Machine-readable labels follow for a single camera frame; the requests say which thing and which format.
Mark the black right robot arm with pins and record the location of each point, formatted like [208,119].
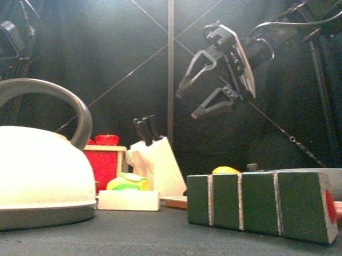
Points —
[285,36]

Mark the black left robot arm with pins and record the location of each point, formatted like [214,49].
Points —
[14,40]

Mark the green yellow apple half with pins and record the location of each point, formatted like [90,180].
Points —
[128,183]

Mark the yellow toy lemon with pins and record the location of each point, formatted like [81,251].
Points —
[225,170]

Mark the dark round knob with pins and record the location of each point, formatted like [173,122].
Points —
[253,167]

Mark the white knife block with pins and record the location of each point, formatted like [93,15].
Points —
[162,166]

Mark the red toy fruit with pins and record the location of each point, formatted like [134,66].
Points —
[108,139]

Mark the green watermelon slice thin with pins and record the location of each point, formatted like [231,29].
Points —
[260,203]
[198,199]
[227,201]

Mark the red wooden box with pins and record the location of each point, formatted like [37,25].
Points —
[104,165]

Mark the wooden cutting board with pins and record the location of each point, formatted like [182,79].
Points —
[176,202]

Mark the white rectangular block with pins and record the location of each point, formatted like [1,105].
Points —
[129,200]

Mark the pink toy piece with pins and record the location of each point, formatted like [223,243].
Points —
[339,209]

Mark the vertical metal frame pole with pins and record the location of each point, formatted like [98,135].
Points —
[172,66]

